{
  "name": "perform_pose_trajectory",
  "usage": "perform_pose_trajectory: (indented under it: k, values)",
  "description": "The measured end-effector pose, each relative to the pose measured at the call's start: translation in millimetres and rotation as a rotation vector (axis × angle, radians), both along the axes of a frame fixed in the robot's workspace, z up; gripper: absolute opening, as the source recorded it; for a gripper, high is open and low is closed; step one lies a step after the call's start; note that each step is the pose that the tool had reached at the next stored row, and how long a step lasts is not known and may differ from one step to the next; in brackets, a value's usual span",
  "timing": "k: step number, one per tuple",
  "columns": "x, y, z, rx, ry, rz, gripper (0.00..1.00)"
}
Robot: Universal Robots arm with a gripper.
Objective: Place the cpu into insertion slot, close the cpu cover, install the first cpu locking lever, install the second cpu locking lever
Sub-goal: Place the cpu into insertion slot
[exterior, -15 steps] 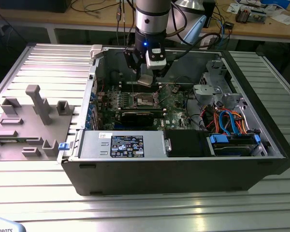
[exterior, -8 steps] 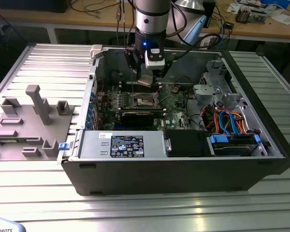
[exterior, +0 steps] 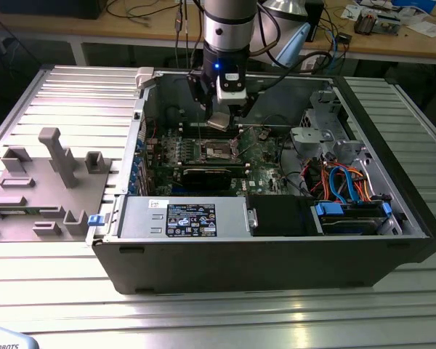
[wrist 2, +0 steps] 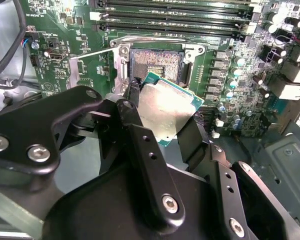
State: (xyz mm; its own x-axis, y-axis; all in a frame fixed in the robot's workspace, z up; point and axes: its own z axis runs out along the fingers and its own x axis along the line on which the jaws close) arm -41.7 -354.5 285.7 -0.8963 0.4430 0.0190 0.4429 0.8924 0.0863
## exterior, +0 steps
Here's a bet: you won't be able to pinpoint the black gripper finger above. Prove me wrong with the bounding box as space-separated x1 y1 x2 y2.
237 92 259 119
187 71 215 124

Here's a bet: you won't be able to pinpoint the silver CPU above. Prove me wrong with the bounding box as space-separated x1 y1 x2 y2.
206 111 230 132

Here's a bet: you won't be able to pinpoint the RAM slot with white latches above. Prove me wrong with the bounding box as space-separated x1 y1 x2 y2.
179 128 245 136
179 121 245 129

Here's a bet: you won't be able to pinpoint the CPU socket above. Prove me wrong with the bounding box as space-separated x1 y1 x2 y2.
198 139 243 161

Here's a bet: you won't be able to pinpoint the green motherboard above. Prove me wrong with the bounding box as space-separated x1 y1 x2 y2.
145 124 299 196

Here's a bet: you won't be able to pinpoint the grey metal drive cage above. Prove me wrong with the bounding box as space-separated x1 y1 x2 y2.
289 89 366 163

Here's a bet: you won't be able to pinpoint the wooden desk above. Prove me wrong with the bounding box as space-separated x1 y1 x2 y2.
0 0 436 66

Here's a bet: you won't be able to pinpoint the black graphics card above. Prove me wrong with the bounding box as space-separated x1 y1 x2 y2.
181 166 233 190

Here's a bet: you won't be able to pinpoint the black power supply label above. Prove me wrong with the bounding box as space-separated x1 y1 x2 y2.
166 203 217 238

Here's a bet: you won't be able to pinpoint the hard disk in blue carrier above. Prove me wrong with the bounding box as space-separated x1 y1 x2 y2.
310 201 393 237

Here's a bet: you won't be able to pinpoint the white card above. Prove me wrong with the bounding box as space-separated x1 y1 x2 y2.
340 4 361 21

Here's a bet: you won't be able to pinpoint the grey power supply unit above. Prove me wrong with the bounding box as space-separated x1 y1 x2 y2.
116 196 254 239

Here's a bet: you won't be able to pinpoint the device with copper coil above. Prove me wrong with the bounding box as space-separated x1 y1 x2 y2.
354 9 378 36

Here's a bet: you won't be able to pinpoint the black PC case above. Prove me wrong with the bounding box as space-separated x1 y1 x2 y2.
85 67 436 296

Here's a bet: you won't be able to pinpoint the grey electronics box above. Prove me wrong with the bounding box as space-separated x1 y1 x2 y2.
374 12 403 36

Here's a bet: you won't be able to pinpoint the large black box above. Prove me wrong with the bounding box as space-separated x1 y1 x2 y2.
0 0 105 20

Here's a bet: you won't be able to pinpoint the grey parts rack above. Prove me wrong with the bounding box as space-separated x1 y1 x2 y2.
0 127 114 244

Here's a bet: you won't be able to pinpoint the white papers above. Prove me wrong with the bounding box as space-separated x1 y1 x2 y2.
406 20 436 38

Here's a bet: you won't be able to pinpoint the blue box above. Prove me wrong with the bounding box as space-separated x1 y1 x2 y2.
391 0 436 12

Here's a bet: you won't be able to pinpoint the pale blue teach pendant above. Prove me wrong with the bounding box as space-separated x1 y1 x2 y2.
0 322 41 349

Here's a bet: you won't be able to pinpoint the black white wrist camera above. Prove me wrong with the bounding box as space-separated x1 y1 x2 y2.
216 68 249 106

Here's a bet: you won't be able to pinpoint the thin black USB cable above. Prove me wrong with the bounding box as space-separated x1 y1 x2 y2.
174 0 185 72
183 0 197 72

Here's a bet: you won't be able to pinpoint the pale grey case handle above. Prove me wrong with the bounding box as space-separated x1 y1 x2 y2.
134 66 157 90

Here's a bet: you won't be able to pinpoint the thick black camera cable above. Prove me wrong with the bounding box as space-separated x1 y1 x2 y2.
247 51 335 99

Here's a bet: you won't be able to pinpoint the blue cable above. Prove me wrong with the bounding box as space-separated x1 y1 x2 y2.
330 21 344 72

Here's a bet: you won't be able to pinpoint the blue data wire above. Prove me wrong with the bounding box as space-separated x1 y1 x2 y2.
328 165 363 204

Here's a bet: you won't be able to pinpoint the orange wire bundle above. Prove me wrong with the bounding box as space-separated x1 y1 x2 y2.
304 163 372 203

